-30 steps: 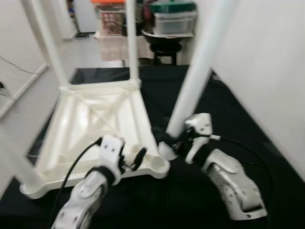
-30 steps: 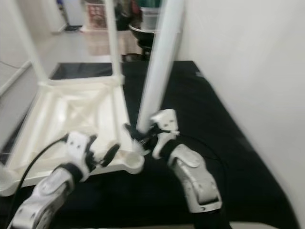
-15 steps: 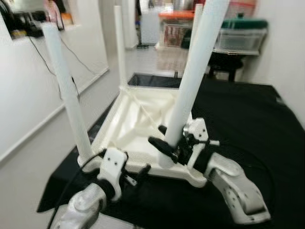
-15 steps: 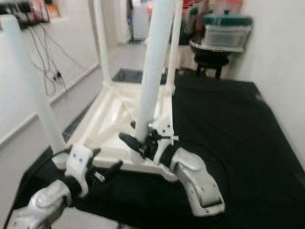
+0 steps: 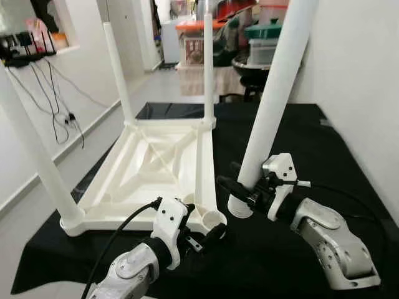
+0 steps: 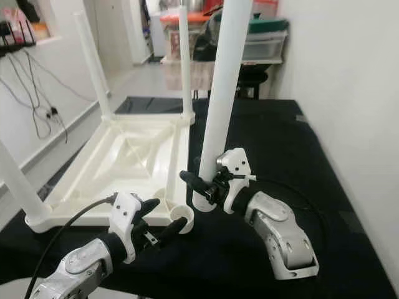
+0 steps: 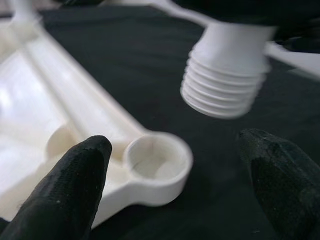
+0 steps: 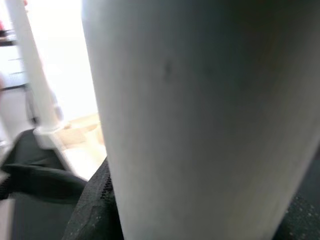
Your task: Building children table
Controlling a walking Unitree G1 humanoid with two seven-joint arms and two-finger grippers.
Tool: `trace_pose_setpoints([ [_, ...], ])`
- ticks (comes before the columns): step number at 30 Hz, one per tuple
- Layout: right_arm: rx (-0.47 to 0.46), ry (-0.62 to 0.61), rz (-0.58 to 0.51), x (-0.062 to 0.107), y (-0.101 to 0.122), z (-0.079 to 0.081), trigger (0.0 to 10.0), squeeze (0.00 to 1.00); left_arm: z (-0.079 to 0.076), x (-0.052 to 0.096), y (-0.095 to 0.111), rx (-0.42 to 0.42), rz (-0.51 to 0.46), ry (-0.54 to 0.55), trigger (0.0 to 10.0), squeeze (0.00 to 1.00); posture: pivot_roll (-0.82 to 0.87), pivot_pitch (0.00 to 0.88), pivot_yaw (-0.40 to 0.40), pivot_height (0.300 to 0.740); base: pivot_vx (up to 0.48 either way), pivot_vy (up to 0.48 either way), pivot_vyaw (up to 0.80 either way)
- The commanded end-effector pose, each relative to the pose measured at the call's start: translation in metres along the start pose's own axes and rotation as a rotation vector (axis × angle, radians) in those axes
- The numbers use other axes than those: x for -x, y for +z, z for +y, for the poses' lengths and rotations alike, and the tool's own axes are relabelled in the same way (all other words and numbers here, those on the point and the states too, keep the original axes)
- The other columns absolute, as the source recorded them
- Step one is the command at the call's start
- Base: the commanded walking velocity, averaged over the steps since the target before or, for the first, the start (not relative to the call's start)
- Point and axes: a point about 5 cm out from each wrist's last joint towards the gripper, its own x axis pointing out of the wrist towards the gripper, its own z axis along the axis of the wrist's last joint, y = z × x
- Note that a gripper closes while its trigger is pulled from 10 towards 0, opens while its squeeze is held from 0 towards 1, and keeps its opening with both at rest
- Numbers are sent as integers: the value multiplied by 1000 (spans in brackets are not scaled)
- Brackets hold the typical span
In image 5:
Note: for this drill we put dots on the orange-lidded storage box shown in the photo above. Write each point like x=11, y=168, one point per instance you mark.
x=190, y=43

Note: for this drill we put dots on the red metal pot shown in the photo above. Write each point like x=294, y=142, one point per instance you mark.
x=234, y=9

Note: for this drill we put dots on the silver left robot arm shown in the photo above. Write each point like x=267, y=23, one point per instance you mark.
x=128, y=271

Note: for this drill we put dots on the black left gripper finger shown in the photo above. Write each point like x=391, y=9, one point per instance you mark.
x=216, y=232
x=189, y=210

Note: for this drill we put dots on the beige cloth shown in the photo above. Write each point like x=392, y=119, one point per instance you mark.
x=193, y=80

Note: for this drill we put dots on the clear plastic food container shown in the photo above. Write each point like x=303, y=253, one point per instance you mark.
x=262, y=51

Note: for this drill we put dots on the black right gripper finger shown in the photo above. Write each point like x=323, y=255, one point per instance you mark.
x=237, y=167
x=235, y=190

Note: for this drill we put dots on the dark green lid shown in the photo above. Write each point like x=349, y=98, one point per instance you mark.
x=262, y=31

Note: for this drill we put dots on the white plastic table top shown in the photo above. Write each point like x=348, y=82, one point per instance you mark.
x=149, y=162

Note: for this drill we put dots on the white appliance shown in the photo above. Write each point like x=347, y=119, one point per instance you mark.
x=169, y=37

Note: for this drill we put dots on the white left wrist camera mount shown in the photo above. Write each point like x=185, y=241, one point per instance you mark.
x=168, y=224

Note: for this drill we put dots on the pink plastic container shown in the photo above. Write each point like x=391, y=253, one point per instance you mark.
x=273, y=11

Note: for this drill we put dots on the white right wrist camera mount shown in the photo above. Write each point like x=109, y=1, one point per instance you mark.
x=280, y=171

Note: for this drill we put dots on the clear tape strip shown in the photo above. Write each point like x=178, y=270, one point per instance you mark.
x=327, y=123

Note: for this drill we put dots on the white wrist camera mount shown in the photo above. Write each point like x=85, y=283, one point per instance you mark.
x=168, y=224
x=280, y=171

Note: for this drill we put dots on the black wok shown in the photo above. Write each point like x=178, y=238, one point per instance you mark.
x=249, y=71

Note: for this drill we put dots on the black power adapter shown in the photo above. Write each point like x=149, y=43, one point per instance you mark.
x=71, y=116

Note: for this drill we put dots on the white wall shelf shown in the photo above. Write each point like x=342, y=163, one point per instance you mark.
x=67, y=50

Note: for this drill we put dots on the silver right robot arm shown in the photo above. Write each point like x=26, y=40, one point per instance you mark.
x=330, y=237

